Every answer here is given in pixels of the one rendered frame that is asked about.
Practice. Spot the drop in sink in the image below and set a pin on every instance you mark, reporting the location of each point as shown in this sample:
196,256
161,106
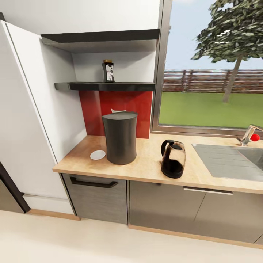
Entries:
234,162

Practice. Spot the shelf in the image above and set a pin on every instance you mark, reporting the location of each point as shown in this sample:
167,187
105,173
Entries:
102,86
113,41

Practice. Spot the bottle of coffee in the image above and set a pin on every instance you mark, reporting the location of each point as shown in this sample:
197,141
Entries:
108,71

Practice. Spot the electric kettle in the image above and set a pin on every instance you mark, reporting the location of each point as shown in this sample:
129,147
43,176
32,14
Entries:
174,158

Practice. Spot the fridge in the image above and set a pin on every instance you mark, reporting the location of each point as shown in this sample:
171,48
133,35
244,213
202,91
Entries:
39,125

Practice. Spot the fixed window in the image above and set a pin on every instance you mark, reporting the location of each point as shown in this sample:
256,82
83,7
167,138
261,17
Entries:
208,68

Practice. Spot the coffee maker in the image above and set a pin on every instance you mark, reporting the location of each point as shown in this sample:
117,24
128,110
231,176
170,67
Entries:
120,131

